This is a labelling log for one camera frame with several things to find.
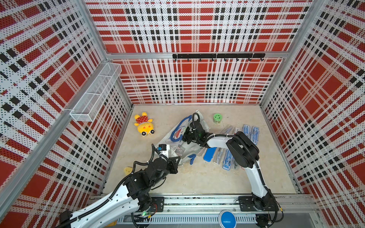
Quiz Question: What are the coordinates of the clear compass case grey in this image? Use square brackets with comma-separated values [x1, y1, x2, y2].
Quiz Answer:
[221, 124, 233, 135]

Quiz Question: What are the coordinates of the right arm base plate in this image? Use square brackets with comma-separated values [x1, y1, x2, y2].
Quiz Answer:
[238, 195, 279, 211]

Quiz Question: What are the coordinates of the green lidded small jar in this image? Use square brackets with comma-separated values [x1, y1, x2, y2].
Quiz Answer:
[213, 113, 222, 124]

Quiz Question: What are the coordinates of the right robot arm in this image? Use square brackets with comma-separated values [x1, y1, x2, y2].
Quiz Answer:
[182, 113, 279, 211]

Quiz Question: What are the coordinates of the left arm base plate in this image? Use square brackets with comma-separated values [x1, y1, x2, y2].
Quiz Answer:
[146, 197, 165, 214]

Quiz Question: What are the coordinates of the white canvas cartoon bag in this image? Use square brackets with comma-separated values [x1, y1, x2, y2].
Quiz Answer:
[157, 111, 209, 165]

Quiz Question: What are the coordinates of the yellow red plush toy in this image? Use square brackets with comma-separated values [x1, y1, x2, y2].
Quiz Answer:
[134, 112, 155, 137]

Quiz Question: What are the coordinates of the yellow sponge piece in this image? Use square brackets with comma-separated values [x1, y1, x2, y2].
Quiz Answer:
[124, 167, 133, 176]

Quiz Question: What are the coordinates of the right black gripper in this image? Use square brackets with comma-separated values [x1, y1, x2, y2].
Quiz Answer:
[176, 126, 199, 144]

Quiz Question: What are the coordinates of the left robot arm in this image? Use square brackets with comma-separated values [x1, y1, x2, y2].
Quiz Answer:
[57, 144, 181, 228]

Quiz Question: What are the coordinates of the blue round button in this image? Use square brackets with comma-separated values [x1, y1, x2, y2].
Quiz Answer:
[218, 210, 237, 228]

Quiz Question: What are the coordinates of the white wire mesh basket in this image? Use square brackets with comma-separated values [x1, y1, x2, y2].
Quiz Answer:
[70, 63, 122, 122]

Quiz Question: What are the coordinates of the black hook rail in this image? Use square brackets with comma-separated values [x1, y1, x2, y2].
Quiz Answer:
[172, 53, 266, 60]

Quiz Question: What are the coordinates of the blue plastic pencil case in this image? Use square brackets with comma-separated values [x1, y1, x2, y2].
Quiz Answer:
[203, 147, 217, 162]

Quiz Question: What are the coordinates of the clear compass case small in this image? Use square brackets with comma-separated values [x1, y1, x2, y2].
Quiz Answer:
[213, 148, 226, 165]

